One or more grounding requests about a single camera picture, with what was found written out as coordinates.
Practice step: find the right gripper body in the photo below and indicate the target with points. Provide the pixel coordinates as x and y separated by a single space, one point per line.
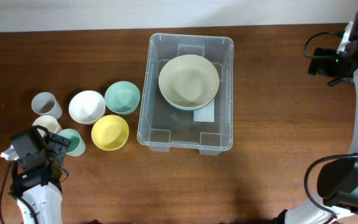
332 65

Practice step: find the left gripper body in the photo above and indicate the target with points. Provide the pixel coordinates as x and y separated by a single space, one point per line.
58 146

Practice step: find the green cup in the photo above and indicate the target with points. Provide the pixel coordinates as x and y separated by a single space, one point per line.
77 145

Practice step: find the cream plate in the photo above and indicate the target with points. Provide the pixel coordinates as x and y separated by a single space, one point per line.
188 101

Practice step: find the beige plate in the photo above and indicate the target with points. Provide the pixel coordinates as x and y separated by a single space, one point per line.
189 75

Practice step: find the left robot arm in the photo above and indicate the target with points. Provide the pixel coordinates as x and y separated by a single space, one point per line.
38 204

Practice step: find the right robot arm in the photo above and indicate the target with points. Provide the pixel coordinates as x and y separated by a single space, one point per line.
331 183

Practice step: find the cream cup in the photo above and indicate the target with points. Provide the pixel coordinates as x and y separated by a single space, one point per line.
48 122

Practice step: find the grey cup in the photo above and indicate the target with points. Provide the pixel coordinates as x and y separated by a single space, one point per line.
45 103

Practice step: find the white bowl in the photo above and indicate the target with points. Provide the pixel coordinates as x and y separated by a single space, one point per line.
87 107

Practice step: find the yellow bowl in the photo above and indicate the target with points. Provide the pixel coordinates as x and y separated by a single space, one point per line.
110 133

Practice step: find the green bowl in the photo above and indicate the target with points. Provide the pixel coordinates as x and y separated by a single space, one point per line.
122 97

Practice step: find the clear plastic storage bin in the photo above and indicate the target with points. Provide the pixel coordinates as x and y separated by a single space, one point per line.
162 126

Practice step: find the white label in bin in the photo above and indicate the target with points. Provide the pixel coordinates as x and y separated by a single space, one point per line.
204 114

